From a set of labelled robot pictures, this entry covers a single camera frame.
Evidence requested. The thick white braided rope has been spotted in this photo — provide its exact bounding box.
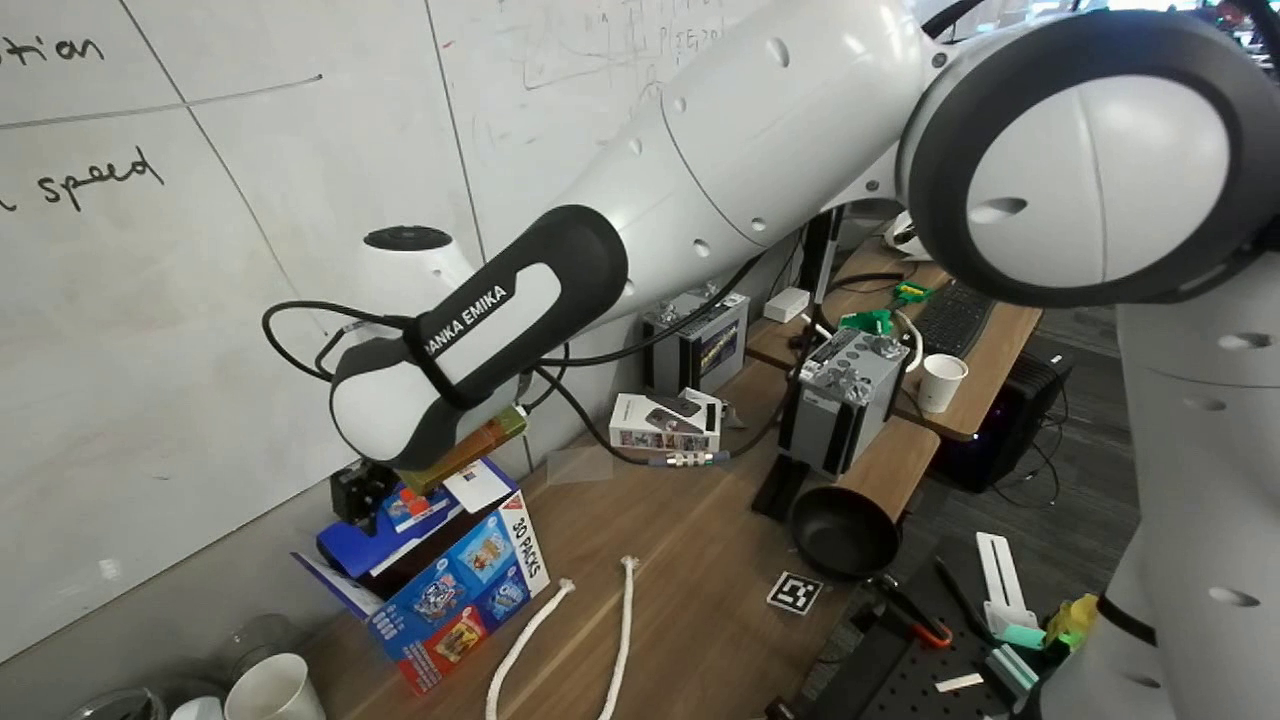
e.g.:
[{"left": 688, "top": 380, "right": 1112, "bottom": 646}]
[{"left": 478, "top": 552, "right": 645, "bottom": 720}]

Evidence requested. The small white mug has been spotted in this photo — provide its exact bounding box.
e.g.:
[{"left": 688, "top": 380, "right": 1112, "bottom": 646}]
[{"left": 164, "top": 687, "right": 226, "bottom": 720}]

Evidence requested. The white paper cup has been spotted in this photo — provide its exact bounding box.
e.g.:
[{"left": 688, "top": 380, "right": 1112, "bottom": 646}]
[{"left": 913, "top": 350, "right": 970, "bottom": 421}]

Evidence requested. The teal plastic block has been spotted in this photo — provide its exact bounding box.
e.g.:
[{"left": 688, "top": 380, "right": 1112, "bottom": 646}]
[{"left": 980, "top": 615, "right": 1073, "bottom": 701}]

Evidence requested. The grey bowl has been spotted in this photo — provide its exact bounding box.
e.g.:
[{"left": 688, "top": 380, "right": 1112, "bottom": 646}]
[{"left": 60, "top": 682, "right": 170, "bottom": 720}]

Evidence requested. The black flat block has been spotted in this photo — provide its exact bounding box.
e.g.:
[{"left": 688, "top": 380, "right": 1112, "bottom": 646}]
[{"left": 749, "top": 450, "right": 810, "bottom": 526}]

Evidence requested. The grey case with sticker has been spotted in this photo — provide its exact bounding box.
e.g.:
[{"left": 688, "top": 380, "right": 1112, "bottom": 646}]
[{"left": 638, "top": 289, "right": 755, "bottom": 400}]

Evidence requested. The yellow green bottle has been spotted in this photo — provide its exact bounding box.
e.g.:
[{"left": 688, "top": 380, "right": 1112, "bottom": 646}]
[{"left": 1045, "top": 588, "right": 1103, "bottom": 654}]

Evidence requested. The green cable bundle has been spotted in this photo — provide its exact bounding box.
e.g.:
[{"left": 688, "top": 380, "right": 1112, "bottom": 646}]
[{"left": 834, "top": 277, "right": 932, "bottom": 341}]

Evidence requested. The black framed monitor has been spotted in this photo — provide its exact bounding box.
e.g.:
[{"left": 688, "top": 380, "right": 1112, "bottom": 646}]
[{"left": 797, "top": 206, "right": 846, "bottom": 341}]

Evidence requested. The white product box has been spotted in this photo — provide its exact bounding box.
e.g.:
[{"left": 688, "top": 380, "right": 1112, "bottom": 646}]
[{"left": 605, "top": 384, "right": 729, "bottom": 467}]

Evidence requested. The blue snack packs box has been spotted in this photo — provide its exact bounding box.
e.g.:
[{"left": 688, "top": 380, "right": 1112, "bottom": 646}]
[{"left": 291, "top": 452, "right": 555, "bottom": 701}]

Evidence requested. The white plastic bracket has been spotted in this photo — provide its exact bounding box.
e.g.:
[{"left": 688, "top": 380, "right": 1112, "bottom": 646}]
[{"left": 967, "top": 528, "right": 1040, "bottom": 646}]

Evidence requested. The wooden side desk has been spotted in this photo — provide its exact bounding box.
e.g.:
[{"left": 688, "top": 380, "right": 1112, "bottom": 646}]
[{"left": 741, "top": 232, "right": 1046, "bottom": 528}]

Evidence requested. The black perforated base board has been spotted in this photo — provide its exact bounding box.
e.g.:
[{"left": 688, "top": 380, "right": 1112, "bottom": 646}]
[{"left": 785, "top": 615, "right": 1033, "bottom": 720}]

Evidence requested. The black computer tower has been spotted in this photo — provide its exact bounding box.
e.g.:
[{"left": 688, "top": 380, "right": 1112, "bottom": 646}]
[{"left": 936, "top": 350, "right": 1073, "bottom": 500}]

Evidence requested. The black keyboard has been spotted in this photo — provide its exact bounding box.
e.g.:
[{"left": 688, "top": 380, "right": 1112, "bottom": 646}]
[{"left": 906, "top": 281, "right": 1003, "bottom": 365}]

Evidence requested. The amber wrist camera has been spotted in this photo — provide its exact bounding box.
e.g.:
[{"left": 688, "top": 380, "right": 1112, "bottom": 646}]
[{"left": 396, "top": 406, "right": 536, "bottom": 500}]

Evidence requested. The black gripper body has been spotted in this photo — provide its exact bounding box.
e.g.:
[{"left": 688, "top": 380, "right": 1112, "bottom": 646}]
[{"left": 326, "top": 458, "right": 402, "bottom": 528}]

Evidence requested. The grey black metal case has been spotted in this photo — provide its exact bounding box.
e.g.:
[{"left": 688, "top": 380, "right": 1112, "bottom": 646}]
[{"left": 777, "top": 330, "right": 913, "bottom": 482}]

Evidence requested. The small white adapter box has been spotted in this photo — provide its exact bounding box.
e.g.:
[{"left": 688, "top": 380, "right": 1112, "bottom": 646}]
[{"left": 760, "top": 286, "right": 816, "bottom": 330}]

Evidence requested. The black bowl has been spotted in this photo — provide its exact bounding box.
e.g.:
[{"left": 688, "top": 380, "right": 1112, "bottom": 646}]
[{"left": 787, "top": 482, "right": 902, "bottom": 583}]

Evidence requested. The black white fiducial tag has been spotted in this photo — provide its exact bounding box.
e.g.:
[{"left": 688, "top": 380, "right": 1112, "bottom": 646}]
[{"left": 762, "top": 569, "right": 827, "bottom": 625}]

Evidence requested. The orange handled black clamp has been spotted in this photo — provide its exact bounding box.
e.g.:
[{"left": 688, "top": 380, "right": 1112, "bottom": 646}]
[{"left": 859, "top": 569, "right": 959, "bottom": 655}]

